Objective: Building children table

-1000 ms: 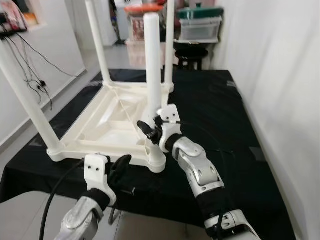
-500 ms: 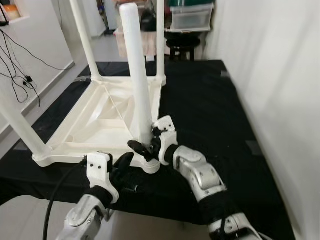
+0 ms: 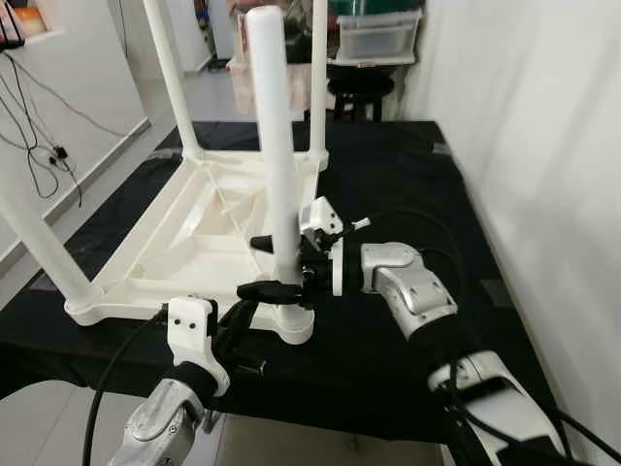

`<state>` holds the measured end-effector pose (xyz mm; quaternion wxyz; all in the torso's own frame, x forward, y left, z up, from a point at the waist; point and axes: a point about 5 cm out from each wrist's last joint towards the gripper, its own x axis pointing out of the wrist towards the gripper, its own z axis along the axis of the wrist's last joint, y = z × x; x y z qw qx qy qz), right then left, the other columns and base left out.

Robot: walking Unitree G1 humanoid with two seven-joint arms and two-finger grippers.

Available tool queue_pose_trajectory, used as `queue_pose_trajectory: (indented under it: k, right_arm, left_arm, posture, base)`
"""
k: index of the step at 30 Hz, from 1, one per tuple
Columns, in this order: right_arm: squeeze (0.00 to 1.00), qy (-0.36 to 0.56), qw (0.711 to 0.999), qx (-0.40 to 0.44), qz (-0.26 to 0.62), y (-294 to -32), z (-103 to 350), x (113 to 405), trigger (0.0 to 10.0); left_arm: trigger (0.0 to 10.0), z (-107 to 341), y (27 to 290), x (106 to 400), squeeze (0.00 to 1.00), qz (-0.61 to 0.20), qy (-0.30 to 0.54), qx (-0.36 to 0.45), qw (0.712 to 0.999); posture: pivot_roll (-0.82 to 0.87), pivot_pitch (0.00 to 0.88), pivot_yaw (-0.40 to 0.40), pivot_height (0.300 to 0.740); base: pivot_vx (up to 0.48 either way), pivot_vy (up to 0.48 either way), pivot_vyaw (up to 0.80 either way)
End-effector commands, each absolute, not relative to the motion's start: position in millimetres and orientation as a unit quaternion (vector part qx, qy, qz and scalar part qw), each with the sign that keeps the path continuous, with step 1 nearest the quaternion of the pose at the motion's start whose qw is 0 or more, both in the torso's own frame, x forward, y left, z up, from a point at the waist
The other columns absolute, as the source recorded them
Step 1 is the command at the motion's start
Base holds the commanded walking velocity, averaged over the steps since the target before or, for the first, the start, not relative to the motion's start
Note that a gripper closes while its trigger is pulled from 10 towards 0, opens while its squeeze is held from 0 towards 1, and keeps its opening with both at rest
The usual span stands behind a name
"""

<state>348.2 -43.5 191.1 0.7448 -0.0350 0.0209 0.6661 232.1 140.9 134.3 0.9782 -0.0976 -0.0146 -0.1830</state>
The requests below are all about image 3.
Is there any white plastic table top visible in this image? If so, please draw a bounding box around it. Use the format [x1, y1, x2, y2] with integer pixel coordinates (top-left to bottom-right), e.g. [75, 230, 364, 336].
[66, 148, 331, 346]

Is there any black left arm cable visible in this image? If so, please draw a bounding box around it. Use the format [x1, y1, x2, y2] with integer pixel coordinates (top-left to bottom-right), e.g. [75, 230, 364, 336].
[82, 306, 171, 466]

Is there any clear adhesive tape patch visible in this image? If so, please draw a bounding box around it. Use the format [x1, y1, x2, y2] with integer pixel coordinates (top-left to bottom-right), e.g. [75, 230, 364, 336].
[29, 272, 61, 292]

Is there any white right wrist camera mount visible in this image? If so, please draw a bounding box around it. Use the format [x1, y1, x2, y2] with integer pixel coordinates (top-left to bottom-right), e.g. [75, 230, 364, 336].
[301, 196, 375, 297]

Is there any clear container green lid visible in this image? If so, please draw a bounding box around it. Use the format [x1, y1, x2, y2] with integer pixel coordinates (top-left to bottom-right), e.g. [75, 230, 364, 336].
[330, 0, 423, 64]

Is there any black tablecloth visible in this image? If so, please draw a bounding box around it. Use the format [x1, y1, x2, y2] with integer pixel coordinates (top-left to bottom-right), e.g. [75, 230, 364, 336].
[0, 118, 564, 457]

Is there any beige tablecloth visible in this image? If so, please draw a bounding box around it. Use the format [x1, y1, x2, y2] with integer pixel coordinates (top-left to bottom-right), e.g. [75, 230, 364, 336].
[226, 56, 313, 117]

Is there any dark wooden stool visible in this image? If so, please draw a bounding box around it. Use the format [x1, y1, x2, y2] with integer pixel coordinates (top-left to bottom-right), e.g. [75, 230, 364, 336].
[330, 78, 397, 122]

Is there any black wall cable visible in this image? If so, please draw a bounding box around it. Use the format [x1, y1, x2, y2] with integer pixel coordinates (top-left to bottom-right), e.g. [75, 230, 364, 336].
[0, 78, 83, 205]
[0, 49, 151, 137]

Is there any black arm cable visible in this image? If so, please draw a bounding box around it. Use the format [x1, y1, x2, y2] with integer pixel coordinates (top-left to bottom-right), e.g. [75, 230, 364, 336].
[82, 306, 171, 466]
[335, 209, 621, 466]

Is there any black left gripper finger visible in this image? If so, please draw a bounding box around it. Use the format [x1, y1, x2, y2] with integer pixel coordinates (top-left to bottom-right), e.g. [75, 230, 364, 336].
[221, 299, 261, 338]

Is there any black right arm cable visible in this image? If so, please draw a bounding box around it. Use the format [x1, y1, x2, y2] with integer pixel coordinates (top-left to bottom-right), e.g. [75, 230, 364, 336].
[335, 209, 621, 466]

